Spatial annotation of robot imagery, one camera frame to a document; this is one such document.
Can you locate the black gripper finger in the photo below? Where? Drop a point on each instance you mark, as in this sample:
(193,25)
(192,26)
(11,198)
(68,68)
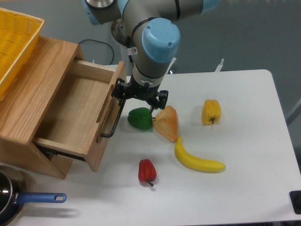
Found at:
(120,91)
(158,100)

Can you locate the green bell pepper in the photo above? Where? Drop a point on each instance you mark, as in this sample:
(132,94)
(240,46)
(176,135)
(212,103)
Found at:
(140,118)

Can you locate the black corner object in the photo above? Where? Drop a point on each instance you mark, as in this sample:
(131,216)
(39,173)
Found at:
(295,197)

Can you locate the yellow bell pepper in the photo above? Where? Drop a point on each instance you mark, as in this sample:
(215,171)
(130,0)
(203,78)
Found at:
(211,112)

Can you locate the yellow banana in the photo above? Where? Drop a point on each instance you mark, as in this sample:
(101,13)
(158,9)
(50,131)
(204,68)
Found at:
(195,163)

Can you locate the orange bread wedge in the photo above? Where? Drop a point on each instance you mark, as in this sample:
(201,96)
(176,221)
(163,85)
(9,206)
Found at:
(166,123)

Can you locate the wooden top drawer black handle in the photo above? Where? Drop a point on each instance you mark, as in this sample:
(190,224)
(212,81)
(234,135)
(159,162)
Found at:
(80,112)

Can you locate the red bell pepper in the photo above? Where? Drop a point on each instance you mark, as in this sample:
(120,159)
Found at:
(147,172)

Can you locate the blue handled frying pan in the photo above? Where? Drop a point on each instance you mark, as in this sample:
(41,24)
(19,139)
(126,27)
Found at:
(14,194)

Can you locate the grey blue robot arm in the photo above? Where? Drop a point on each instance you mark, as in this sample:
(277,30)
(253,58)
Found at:
(150,26)

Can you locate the yellow plastic basket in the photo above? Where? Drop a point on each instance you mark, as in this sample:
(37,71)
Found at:
(19,34)

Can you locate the wooden drawer cabinet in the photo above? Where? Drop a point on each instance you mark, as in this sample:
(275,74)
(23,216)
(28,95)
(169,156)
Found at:
(26,102)

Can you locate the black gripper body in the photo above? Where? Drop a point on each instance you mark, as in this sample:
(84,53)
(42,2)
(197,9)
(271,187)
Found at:
(137,91)

